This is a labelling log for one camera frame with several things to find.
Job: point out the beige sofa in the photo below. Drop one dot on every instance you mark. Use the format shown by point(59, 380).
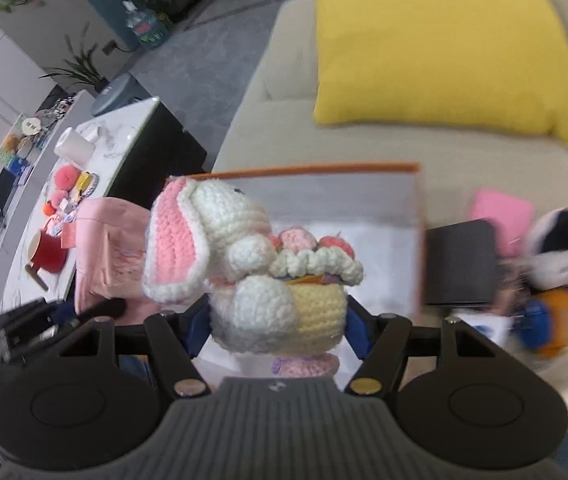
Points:
point(274, 127)

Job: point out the striped plush toy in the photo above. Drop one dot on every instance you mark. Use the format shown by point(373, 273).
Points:
point(543, 326)

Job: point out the water bottle jug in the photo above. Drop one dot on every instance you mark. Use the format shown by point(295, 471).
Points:
point(146, 27)

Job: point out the white marble side table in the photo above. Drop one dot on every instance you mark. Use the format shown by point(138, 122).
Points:
point(40, 206)

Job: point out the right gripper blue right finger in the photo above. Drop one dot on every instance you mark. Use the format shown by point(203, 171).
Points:
point(360, 329)

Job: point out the potted green plant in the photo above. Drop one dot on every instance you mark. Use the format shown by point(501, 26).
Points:
point(79, 66)

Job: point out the red mug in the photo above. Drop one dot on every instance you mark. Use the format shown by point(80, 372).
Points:
point(45, 252)

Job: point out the pink pompom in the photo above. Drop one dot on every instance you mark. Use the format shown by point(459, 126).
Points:
point(66, 177)

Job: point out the pink card wallet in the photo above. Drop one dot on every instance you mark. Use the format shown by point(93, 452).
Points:
point(510, 216)

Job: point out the white paper roll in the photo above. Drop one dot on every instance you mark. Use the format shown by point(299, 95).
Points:
point(74, 148)

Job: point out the orange cardboard box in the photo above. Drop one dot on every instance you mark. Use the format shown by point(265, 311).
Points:
point(377, 207)

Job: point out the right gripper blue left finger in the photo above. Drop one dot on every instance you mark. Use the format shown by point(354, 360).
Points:
point(195, 327)

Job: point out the pink cloth bag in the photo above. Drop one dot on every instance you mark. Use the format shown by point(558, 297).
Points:
point(110, 248)

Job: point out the crocheted white pink bunny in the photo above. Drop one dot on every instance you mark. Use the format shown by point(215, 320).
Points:
point(282, 294)

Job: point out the yellow cushion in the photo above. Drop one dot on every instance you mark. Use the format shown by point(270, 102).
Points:
point(499, 65)

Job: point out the dark grey box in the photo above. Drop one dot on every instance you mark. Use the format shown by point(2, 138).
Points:
point(462, 267)

